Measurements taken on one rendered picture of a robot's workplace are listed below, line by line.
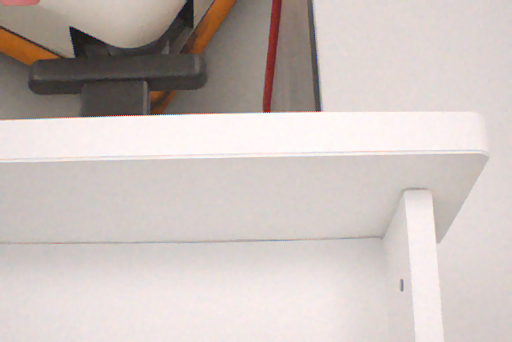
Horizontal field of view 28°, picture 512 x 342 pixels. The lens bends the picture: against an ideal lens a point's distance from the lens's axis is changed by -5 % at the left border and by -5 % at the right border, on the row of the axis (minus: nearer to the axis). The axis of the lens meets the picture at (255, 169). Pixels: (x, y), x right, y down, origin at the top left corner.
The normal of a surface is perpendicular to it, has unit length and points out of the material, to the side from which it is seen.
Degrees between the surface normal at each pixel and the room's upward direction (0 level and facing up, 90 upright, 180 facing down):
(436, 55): 0
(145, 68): 0
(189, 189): 90
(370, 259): 0
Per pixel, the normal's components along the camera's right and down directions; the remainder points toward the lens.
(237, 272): 0.04, -0.39
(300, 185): 0.04, 0.92
